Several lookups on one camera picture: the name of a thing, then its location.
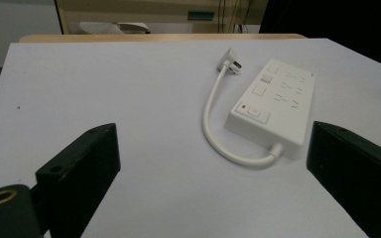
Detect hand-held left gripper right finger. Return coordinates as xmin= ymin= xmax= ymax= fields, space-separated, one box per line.
xmin=306 ymin=120 xmax=381 ymax=238

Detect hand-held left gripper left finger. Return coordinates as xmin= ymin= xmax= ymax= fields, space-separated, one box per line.
xmin=35 ymin=122 xmax=121 ymax=238

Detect white power strip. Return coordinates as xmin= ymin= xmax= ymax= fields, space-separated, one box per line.
xmin=224 ymin=59 xmax=317 ymax=147

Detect white power strip cable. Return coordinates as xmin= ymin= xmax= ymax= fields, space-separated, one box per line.
xmin=201 ymin=62 xmax=284 ymax=168

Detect white power plug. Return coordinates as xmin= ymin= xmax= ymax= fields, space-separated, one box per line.
xmin=216 ymin=48 xmax=243 ymax=75

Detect white cloth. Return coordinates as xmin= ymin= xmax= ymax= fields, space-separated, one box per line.
xmin=78 ymin=21 xmax=152 ymax=36

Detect hanging cables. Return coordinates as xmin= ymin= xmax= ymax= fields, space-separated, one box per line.
xmin=216 ymin=0 xmax=251 ymax=35

